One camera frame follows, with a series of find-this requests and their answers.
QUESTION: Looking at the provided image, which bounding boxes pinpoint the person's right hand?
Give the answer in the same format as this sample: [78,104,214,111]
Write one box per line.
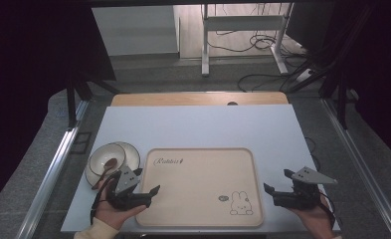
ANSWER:
[287,194,334,239]

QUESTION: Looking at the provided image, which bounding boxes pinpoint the white table mat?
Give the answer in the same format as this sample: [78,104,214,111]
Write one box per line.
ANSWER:
[61,104,341,233]

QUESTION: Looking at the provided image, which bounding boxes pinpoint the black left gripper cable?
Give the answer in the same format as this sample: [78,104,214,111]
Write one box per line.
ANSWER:
[90,174,121,225]

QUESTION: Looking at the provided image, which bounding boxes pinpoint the white bowl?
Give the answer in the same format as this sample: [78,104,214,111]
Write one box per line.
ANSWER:
[89,143,127,177]

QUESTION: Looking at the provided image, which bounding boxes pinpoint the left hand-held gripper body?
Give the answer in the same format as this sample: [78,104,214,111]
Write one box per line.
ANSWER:
[105,165,153,212]

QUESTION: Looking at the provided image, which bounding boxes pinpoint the black floor vent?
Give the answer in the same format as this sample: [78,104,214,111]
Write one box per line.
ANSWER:
[70,131,93,155]

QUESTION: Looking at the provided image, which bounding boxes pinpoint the white plate with dark rim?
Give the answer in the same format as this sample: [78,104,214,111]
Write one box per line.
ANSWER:
[85,141,141,187]

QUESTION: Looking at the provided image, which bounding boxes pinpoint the black metal stand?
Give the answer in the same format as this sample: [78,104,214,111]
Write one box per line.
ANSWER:
[64,63,121,131]
[284,6,376,130]

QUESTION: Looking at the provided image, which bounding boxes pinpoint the aluminium frame rail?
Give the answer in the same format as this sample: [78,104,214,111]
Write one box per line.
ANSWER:
[319,98,391,239]
[15,99,92,239]

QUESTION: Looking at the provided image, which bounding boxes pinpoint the white cabinet panel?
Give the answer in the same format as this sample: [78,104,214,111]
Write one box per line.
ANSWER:
[91,5,181,57]

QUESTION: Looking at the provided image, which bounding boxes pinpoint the black floor cable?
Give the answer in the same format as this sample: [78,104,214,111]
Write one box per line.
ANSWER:
[206,31,308,94]

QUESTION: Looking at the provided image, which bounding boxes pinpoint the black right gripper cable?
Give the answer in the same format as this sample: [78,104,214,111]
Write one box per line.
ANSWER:
[317,191,337,228]

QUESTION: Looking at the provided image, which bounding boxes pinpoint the brown wooden spoon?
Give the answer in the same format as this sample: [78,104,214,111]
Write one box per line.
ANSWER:
[91,157,118,191]

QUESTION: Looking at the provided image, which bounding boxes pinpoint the white power strip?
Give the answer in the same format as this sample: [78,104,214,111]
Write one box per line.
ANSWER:
[294,68,316,85]

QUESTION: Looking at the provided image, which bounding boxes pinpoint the white metal desk frame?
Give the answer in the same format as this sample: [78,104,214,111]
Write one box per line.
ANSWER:
[200,3,295,78]

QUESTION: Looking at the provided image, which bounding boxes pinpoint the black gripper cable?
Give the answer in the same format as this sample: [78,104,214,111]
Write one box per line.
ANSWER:
[317,191,337,228]
[90,174,121,225]

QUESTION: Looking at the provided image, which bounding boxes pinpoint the person's left hand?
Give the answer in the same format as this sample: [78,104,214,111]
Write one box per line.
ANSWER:
[94,180,148,231]

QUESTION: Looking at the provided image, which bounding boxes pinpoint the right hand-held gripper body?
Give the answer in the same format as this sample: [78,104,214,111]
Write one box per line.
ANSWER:
[272,165,338,211]

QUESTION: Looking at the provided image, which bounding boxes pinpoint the beige tray with rabbit print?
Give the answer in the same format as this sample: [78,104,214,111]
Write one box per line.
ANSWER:
[135,147,265,229]

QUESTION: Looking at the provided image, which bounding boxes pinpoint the dark curtain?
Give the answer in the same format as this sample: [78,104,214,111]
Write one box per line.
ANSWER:
[0,0,117,215]
[284,0,391,167]

